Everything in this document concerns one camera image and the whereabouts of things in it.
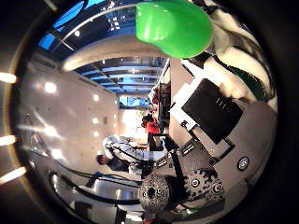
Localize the person in red top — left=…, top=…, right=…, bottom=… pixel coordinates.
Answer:
left=141, top=113, right=162, bottom=152

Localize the person in dark jacket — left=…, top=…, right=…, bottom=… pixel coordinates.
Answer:
left=95, top=154, right=130, bottom=173

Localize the green spray bottle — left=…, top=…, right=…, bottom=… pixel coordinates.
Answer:
left=135, top=0, right=269, bottom=101

